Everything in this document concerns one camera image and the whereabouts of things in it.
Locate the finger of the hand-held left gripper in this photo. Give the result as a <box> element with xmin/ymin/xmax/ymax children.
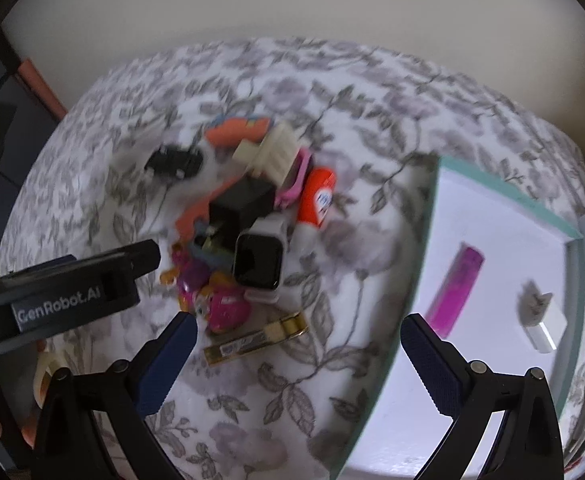
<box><xmin>80</xmin><ymin>239</ymin><xmax>162</xmax><ymax>286</ymax></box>

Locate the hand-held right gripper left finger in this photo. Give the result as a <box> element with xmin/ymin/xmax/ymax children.
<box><xmin>32</xmin><ymin>312</ymin><xmax>199</xmax><ymax>480</ymax></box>

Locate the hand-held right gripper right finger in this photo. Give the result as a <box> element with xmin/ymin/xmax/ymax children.
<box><xmin>401</xmin><ymin>312</ymin><xmax>566</xmax><ymax>480</ymax></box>

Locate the pink lighter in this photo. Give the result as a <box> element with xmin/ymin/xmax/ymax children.
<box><xmin>425</xmin><ymin>242</ymin><xmax>486</xmax><ymax>336</ymax></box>

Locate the orange and blue toy gun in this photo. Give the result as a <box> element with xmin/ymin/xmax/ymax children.
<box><xmin>175</xmin><ymin>200</ymin><xmax>233</xmax><ymax>266</ymax></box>
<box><xmin>205</xmin><ymin>115</ymin><xmax>273</xmax><ymax>148</ymax></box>

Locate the gold rectangular clip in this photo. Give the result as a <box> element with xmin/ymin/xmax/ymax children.
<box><xmin>203</xmin><ymin>311</ymin><xmax>308</xmax><ymax>367</ymax></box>

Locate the black cube adapter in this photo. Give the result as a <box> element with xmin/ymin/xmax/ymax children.
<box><xmin>207</xmin><ymin>177</ymin><xmax>278</xmax><ymax>241</ymax></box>

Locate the white box with teal rim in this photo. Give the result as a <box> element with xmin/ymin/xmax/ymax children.
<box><xmin>333</xmin><ymin>155</ymin><xmax>585</xmax><ymax>480</ymax></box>

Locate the magenta toy figure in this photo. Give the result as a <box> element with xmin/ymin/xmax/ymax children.
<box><xmin>200</xmin><ymin>272</ymin><xmax>249</xmax><ymax>336</ymax></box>
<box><xmin>161</xmin><ymin>242</ymin><xmax>213</xmax><ymax>313</ymax></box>

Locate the grey floral blanket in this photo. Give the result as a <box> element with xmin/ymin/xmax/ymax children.
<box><xmin>0</xmin><ymin>35</ymin><xmax>585</xmax><ymax>480</ymax></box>

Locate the white charger plug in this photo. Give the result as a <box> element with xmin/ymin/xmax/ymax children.
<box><xmin>517</xmin><ymin>280</ymin><xmax>568</xmax><ymax>356</ymax></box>

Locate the white smartwatch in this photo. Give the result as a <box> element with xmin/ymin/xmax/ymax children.
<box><xmin>232</xmin><ymin>215</ymin><xmax>290</xmax><ymax>303</ymax></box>

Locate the cream hair claw clip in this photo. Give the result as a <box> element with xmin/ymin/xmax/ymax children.
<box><xmin>232</xmin><ymin>122</ymin><xmax>303</xmax><ymax>186</ymax></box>

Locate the pink watch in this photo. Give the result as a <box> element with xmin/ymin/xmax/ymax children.
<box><xmin>275</xmin><ymin>149</ymin><xmax>313</xmax><ymax>208</ymax></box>

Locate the brown wooden board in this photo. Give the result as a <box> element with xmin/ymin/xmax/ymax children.
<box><xmin>15</xmin><ymin>59</ymin><xmax>68</xmax><ymax>121</ymax></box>

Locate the orange and white tube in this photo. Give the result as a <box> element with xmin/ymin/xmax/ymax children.
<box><xmin>292</xmin><ymin>167</ymin><xmax>338</xmax><ymax>256</ymax></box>

